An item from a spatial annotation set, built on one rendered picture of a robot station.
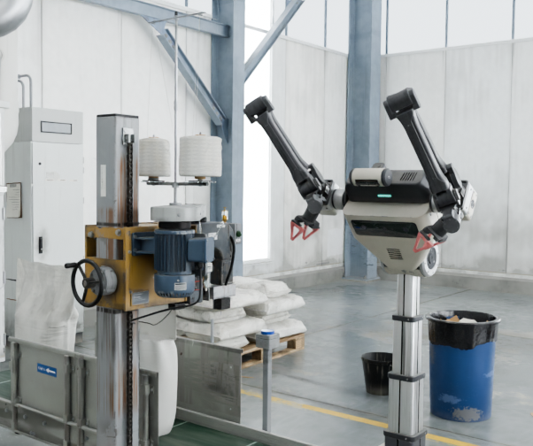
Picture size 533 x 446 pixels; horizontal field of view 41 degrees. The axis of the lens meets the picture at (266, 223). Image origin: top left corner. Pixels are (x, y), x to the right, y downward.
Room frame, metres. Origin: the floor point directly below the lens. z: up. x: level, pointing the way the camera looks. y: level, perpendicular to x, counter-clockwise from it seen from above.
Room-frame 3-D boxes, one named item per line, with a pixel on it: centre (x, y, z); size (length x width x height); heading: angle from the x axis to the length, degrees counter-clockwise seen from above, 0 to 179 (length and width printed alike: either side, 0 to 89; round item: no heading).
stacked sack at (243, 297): (5.92, 0.32, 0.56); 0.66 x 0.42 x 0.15; 142
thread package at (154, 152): (2.94, 0.46, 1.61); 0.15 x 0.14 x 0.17; 52
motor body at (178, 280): (2.66, 0.34, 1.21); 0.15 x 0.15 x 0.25
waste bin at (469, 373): (4.70, -1.30, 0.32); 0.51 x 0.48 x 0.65; 142
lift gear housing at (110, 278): (2.67, 0.61, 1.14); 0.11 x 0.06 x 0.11; 52
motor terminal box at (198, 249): (2.64, 0.24, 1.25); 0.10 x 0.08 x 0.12; 167
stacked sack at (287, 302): (6.41, -0.02, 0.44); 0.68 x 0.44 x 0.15; 142
